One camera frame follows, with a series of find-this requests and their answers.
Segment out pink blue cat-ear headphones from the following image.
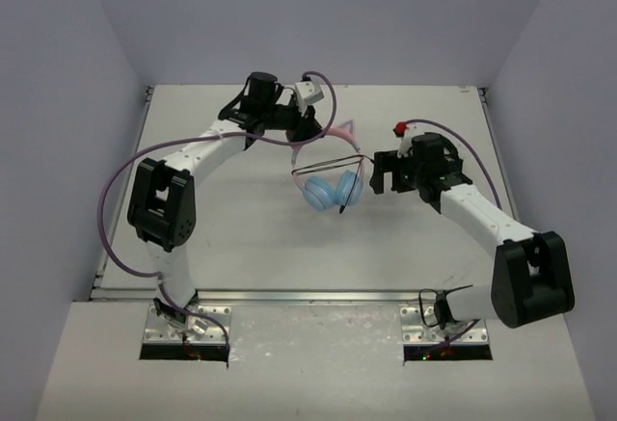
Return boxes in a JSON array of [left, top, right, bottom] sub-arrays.
[[290, 119, 366, 214]]

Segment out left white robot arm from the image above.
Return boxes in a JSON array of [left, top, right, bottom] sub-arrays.
[[127, 71, 324, 327]]

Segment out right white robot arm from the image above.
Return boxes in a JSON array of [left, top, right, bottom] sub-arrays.
[[369, 133, 576, 329]]

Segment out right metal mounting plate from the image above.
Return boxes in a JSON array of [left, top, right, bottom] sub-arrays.
[[399, 304, 489, 346]]

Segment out metal mounting plate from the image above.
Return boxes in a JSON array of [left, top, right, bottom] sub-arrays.
[[399, 304, 489, 346], [142, 303, 232, 346]]

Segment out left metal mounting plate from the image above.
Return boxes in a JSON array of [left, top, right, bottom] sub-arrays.
[[142, 303, 232, 346]]

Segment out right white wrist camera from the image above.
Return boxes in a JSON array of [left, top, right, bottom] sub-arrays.
[[393, 121, 414, 158]]

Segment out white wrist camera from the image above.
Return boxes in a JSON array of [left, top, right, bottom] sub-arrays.
[[393, 121, 414, 158], [293, 80, 324, 105]]

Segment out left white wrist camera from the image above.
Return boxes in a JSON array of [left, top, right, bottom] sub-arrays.
[[293, 80, 324, 105]]

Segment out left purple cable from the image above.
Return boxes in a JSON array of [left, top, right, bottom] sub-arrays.
[[97, 69, 337, 280]]

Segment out purple cable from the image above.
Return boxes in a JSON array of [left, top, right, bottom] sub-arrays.
[[97, 69, 337, 280], [409, 118, 500, 205]]

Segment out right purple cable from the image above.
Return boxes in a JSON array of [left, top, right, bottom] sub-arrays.
[[409, 118, 500, 205]]

